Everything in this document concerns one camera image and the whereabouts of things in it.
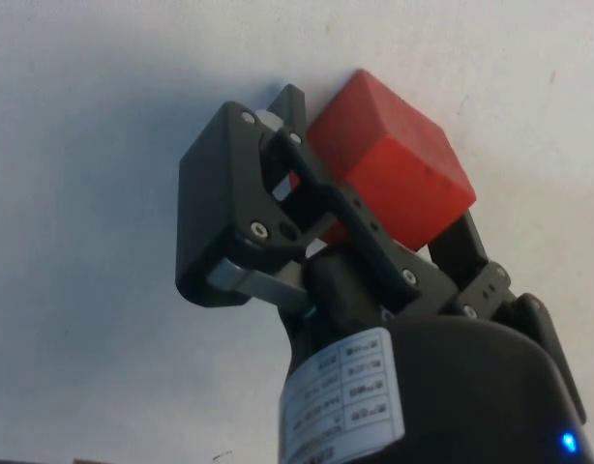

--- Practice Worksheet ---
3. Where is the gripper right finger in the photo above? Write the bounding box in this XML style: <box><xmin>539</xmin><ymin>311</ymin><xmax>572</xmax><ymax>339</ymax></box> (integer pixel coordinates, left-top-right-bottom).
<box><xmin>424</xmin><ymin>208</ymin><xmax>589</xmax><ymax>426</ymax></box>

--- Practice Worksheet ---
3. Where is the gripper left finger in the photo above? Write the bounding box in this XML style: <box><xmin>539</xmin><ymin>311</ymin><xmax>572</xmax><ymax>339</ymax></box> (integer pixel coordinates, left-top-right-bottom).
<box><xmin>174</xmin><ymin>83</ymin><xmax>454</xmax><ymax>318</ymax></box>

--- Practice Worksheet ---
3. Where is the red cube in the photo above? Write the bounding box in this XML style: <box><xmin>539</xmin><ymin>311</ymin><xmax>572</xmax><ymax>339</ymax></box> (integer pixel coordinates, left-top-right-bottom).
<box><xmin>287</xmin><ymin>68</ymin><xmax>478</xmax><ymax>253</ymax></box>

